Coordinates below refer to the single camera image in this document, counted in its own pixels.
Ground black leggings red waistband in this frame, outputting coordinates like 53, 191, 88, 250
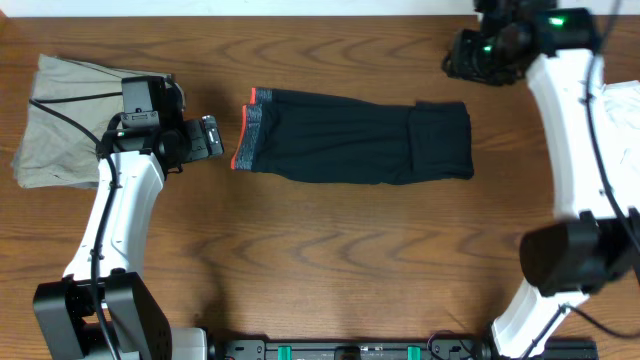
231, 87, 474, 185

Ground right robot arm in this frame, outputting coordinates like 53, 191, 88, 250
442, 0, 639, 359

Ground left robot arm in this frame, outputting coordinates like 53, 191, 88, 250
33, 114, 223, 359

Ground black and white garment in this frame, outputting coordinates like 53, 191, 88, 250
603, 80, 639, 203

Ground folded khaki trousers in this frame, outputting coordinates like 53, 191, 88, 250
12, 55, 189, 189

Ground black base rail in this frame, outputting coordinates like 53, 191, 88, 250
209, 338, 600, 360

